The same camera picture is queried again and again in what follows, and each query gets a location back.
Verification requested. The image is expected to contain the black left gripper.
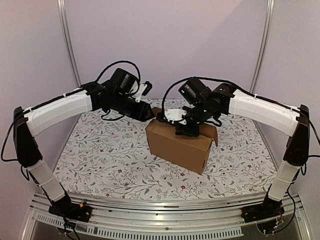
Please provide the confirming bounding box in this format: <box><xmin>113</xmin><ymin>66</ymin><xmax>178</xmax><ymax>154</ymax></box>
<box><xmin>111</xmin><ymin>92</ymin><xmax>155</xmax><ymax>122</ymax></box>

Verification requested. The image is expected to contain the brown cardboard box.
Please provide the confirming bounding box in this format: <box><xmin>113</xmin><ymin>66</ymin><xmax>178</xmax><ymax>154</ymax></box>
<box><xmin>145</xmin><ymin>119</ymin><xmax>218</xmax><ymax>175</ymax></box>

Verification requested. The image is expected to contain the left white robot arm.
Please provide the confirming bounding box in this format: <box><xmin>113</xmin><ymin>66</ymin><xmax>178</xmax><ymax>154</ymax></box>
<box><xmin>13</xmin><ymin>68</ymin><xmax>154</xmax><ymax>217</ymax></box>

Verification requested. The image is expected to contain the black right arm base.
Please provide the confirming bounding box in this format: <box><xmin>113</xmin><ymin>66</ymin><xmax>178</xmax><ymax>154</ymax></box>
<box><xmin>241</xmin><ymin>194</ymin><xmax>285</xmax><ymax>223</ymax></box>

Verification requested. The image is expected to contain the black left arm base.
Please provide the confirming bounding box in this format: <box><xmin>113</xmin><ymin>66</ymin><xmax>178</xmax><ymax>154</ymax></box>
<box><xmin>48</xmin><ymin>196</ymin><xmax>93</xmax><ymax>223</ymax></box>

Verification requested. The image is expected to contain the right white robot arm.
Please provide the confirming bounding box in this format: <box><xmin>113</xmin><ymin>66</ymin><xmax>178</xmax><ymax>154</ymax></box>
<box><xmin>178</xmin><ymin>77</ymin><xmax>310</xmax><ymax>218</ymax></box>

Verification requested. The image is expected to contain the floral patterned table mat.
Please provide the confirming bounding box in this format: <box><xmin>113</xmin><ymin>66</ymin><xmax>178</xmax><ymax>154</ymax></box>
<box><xmin>53</xmin><ymin>111</ymin><xmax>276</xmax><ymax>201</ymax></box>

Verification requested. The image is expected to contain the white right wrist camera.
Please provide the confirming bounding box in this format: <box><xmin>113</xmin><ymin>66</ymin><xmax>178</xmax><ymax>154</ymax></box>
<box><xmin>156</xmin><ymin>108</ymin><xmax>187</xmax><ymax>126</ymax></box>

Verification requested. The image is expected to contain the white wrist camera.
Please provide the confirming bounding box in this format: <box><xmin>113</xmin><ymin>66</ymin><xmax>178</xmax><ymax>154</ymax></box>
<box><xmin>130</xmin><ymin>81</ymin><xmax>153</xmax><ymax>103</ymax></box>
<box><xmin>156</xmin><ymin>108</ymin><xmax>187</xmax><ymax>126</ymax></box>

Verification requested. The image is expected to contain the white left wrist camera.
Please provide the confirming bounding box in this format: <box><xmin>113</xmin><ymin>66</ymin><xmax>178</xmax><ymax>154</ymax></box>
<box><xmin>130</xmin><ymin>81</ymin><xmax>153</xmax><ymax>103</ymax></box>

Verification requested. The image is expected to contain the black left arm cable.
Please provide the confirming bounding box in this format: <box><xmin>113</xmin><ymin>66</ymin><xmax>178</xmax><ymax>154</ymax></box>
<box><xmin>96</xmin><ymin>59</ymin><xmax>141</xmax><ymax>86</ymax></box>

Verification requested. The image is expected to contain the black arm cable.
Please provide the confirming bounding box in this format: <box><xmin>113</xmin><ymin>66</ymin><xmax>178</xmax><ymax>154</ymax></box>
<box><xmin>161</xmin><ymin>76</ymin><xmax>301</xmax><ymax>118</ymax></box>
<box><xmin>96</xmin><ymin>59</ymin><xmax>141</xmax><ymax>86</ymax></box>

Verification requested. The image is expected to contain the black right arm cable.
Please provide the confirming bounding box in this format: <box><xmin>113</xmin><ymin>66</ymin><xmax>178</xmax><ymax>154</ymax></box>
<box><xmin>161</xmin><ymin>76</ymin><xmax>301</xmax><ymax>118</ymax></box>

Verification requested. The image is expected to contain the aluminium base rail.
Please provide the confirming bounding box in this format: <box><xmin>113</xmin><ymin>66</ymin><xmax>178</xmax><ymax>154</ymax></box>
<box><xmin>21</xmin><ymin>192</ymin><xmax>305</xmax><ymax>240</ymax></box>

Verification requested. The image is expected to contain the left aluminium frame post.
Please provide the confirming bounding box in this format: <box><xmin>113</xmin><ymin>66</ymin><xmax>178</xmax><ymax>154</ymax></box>
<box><xmin>57</xmin><ymin>0</ymin><xmax>81</xmax><ymax>87</ymax></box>

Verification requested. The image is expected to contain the aluminium frame post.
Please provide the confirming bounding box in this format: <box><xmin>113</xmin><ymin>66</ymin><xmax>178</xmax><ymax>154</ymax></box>
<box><xmin>249</xmin><ymin>0</ymin><xmax>275</xmax><ymax>93</ymax></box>
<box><xmin>57</xmin><ymin>0</ymin><xmax>81</xmax><ymax>87</ymax></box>

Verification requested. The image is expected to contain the right aluminium frame post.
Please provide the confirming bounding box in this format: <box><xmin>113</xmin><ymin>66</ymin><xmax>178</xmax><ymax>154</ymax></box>
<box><xmin>249</xmin><ymin>0</ymin><xmax>275</xmax><ymax>93</ymax></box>

